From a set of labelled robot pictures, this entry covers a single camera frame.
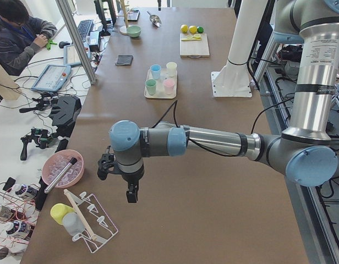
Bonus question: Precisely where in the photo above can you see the metal scoop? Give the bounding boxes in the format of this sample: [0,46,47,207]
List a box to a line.
[147,11,162,28]

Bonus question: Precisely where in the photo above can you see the seated person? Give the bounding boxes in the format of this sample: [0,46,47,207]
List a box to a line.
[0,1,57,76]

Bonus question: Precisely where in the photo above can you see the pink bowl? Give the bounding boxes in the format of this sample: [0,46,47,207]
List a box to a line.
[41,149,85,189]

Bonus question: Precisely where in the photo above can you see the wooden cup stand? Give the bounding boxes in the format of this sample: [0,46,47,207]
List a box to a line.
[117,0,129,35]

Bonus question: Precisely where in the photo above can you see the grey folded cloth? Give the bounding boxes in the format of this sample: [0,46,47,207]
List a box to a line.
[116,54,133,66]

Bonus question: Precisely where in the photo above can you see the green cup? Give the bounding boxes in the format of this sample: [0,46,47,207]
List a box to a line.
[145,79,157,96]

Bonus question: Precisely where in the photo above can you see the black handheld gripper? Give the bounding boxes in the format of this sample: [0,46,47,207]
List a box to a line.
[19,92,58,113]
[20,128,58,161]

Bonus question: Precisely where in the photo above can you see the black keyboard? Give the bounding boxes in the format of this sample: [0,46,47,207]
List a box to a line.
[77,19,94,42]

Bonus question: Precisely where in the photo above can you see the green lime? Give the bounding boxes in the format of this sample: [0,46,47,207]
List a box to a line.
[197,26,204,34]

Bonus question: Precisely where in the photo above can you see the cream rabbit tray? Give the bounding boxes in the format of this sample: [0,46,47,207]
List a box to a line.
[144,69,177,100]

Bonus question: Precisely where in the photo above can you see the gripper camera mount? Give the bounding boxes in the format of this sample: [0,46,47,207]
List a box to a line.
[97,146,114,180]

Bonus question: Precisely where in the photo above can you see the blue cup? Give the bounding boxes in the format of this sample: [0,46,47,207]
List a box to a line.
[150,64,161,80]

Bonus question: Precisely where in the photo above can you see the black plastic housing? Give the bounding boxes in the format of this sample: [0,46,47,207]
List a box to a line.
[49,96,81,138]

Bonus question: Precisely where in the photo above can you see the white wire rack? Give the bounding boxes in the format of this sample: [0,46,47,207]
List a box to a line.
[70,191,119,254]

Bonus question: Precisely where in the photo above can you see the aluminium frame post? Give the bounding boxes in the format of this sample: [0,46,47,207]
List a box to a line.
[56,0,97,85]

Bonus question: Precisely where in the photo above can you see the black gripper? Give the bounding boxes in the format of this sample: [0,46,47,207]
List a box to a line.
[121,170,144,203]

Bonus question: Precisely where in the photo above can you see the cream yellow cup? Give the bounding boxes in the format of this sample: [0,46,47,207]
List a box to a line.
[166,62,177,77]

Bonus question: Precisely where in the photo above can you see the wooden cutting board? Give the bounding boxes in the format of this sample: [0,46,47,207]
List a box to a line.
[179,33,210,58]

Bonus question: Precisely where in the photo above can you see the metal pestle in bowl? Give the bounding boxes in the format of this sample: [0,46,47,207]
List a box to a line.
[44,157,78,194]

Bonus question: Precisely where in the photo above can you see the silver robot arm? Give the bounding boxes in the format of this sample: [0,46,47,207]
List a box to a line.
[99,1,339,203]

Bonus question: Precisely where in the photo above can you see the black monitor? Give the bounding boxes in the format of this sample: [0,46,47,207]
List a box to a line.
[94,0,117,37]

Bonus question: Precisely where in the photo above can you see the yellow lemon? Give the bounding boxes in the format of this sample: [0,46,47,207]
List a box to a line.
[188,25,198,34]
[181,24,188,34]

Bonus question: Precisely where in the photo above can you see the pink cup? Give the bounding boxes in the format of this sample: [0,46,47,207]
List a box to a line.
[163,79,175,95]

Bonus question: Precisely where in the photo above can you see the blue teach pendant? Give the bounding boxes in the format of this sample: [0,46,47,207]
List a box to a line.
[63,45,81,67]
[31,64,71,92]

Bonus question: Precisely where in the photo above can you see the wooden stick on rack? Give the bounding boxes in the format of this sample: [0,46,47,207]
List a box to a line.
[64,189,97,240]

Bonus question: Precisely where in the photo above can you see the yellow plastic knife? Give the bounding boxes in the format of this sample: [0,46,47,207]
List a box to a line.
[181,38,202,41]

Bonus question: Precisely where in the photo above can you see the grey cup on rack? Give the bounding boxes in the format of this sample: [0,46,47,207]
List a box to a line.
[62,212,85,236]

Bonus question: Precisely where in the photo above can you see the yellow cup on rack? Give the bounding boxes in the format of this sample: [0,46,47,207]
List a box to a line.
[50,203,74,225]

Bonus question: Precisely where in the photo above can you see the green bowl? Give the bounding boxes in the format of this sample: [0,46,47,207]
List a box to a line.
[127,25,141,38]

